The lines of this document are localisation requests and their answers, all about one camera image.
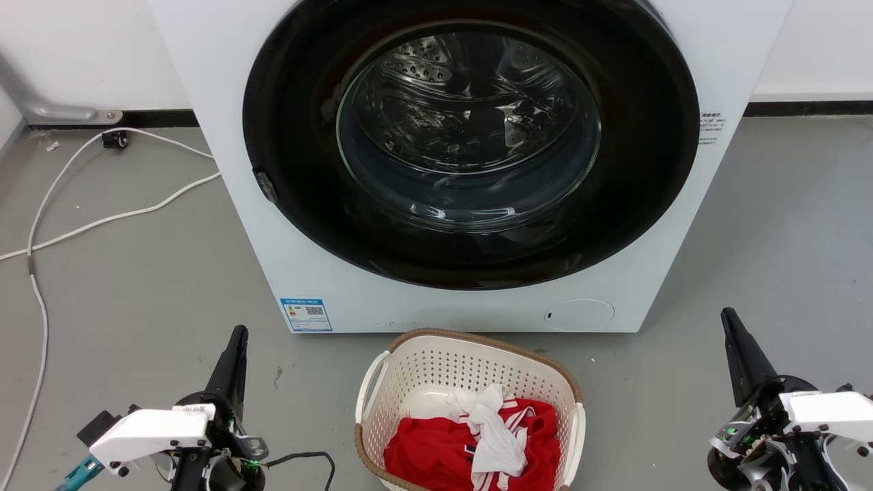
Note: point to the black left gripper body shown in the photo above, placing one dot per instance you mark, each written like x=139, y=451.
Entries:
x=235, y=450

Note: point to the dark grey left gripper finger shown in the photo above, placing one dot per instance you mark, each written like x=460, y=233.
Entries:
x=230, y=378

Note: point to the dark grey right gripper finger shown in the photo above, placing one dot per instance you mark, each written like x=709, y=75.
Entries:
x=745, y=365

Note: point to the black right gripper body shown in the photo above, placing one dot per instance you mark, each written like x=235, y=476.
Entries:
x=753, y=436

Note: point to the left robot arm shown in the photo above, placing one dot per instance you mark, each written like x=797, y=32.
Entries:
x=191, y=474

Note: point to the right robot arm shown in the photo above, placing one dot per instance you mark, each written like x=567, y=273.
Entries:
x=815, y=470

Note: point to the white perforated laundry basket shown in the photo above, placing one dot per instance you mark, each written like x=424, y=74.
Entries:
x=436, y=368

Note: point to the blue energy label sticker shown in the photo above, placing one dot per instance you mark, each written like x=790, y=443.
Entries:
x=306, y=314

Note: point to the round white filter cover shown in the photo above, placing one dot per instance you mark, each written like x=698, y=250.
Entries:
x=580, y=315

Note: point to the red garment with white stripes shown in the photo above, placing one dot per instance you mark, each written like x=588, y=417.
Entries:
x=430, y=451

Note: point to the black round washer door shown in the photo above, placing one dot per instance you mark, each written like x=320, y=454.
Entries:
x=638, y=177

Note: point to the small printed text sticker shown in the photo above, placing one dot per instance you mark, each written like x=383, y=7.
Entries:
x=711, y=128

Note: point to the white crumpled garment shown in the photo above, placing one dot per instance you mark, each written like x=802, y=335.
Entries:
x=496, y=436

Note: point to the small black caster wheel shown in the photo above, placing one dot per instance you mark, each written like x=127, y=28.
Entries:
x=116, y=140

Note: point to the white front-load washing machine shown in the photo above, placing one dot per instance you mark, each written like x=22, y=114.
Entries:
x=218, y=75

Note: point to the steel washer drum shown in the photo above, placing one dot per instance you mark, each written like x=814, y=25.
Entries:
x=464, y=102

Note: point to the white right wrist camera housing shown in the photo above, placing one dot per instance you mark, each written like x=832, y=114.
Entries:
x=832, y=412

